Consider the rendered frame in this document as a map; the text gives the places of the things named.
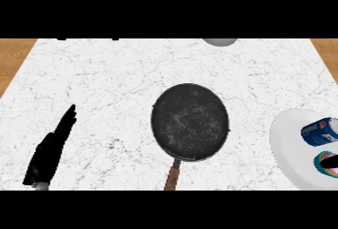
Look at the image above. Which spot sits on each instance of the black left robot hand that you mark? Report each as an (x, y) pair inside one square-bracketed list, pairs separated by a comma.
[(46, 155)]

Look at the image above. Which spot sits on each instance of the blue soda can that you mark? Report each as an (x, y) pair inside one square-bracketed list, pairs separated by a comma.
[(321, 132)]

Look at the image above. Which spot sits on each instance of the white plate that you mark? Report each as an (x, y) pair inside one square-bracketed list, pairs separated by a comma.
[(293, 155)]

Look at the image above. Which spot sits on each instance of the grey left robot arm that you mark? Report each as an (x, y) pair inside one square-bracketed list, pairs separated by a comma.
[(42, 186)]

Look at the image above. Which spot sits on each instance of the cupcake with teal wrapper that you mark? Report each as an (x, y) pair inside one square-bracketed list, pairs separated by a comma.
[(327, 162)]

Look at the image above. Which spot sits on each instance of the grey round object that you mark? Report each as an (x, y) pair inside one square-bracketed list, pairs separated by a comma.
[(221, 41)]

